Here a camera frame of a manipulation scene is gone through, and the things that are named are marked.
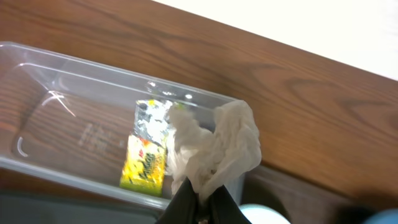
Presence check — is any black plastic bin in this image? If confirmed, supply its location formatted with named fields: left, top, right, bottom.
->
left=1, top=190, right=159, bottom=224

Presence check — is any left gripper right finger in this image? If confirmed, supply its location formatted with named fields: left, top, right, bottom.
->
left=208, top=185, right=251, bottom=224

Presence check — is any yellow green snack wrapper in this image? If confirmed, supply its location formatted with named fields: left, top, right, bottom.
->
left=119, top=99, right=184, bottom=197

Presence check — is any light blue bowl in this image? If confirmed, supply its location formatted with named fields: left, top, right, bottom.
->
left=239, top=204, right=290, bottom=224

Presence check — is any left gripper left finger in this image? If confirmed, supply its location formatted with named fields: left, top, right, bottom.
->
left=156, top=177, right=198, bottom=224

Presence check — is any dark brown serving tray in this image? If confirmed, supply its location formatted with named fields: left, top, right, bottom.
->
left=241, top=166, right=397, bottom=224

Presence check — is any clear plastic bin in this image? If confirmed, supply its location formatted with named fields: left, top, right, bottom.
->
left=1, top=42, right=231, bottom=210

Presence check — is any large blue plate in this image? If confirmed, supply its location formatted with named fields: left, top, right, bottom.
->
left=361, top=208, right=398, bottom=224

